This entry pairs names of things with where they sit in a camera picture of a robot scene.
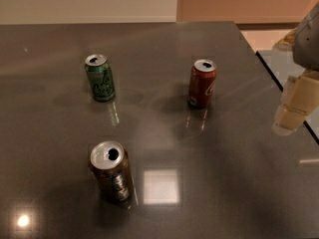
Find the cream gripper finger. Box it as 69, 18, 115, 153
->
272, 71, 319, 136
273, 29, 297, 51

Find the red coke can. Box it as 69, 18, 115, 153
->
188, 59, 217, 108

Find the green soda can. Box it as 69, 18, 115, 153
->
85, 54, 116, 102

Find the brown soda can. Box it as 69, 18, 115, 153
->
90, 140, 133, 204

